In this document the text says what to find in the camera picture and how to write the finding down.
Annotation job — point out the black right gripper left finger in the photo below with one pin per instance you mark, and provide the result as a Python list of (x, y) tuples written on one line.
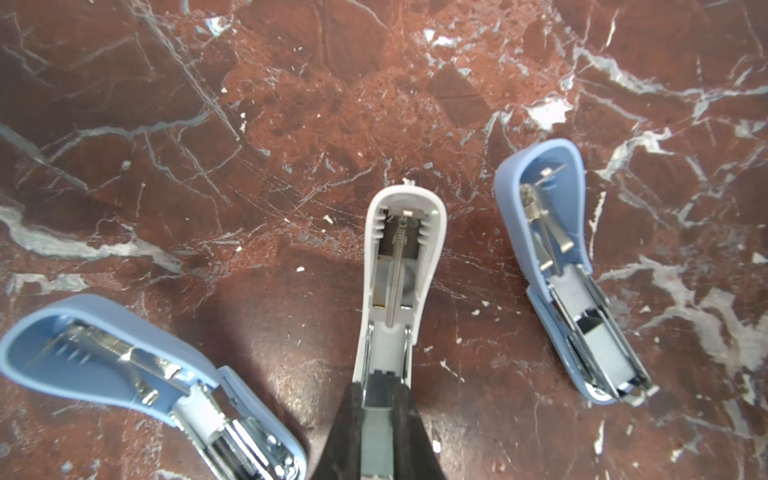
[(341, 455)]

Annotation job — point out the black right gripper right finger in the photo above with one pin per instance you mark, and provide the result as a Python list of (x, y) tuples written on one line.
[(414, 457)]

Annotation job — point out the blue stapler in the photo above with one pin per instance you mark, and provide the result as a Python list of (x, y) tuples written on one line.
[(405, 231), (91, 349), (540, 192)]

